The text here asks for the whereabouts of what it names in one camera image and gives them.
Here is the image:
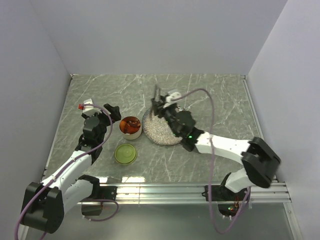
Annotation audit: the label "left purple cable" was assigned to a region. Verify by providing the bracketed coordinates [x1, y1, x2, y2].
[12, 102, 120, 240]

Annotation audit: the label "metal food tongs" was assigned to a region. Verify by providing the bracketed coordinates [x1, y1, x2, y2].
[149, 84, 161, 119]

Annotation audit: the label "green round lid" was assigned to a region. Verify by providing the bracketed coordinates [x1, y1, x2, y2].
[114, 143, 138, 165]

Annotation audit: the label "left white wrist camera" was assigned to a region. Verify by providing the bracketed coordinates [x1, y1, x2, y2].
[78, 98, 96, 116]

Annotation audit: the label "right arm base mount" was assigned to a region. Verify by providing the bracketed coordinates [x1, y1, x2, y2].
[211, 173, 248, 202]

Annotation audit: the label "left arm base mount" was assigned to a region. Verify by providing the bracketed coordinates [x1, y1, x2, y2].
[78, 174, 118, 201]

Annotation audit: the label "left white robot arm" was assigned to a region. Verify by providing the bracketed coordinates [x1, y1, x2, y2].
[14, 99, 122, 235]

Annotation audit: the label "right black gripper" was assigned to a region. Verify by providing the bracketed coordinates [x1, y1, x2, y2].
[151, 94, 181, 138]

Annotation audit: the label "aluminium mounting rail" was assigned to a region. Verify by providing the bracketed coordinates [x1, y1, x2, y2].
[101, 182, 292, 205]

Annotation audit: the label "speckled ceramic plate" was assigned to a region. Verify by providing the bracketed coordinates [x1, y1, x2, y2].
[142, 107, 183, 146]

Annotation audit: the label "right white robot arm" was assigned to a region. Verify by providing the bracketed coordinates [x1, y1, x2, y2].
[151, 95, 281, 200]

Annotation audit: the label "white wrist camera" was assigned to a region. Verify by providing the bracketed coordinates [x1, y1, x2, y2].
[78, 98, 96, 116]
[165, 89, 182, 103]

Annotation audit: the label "orange chicken wing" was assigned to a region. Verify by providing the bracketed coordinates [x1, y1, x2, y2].
[119, 120, 128, 132]

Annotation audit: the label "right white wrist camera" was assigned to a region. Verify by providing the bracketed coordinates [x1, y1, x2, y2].
[165, 89, 182, 103]

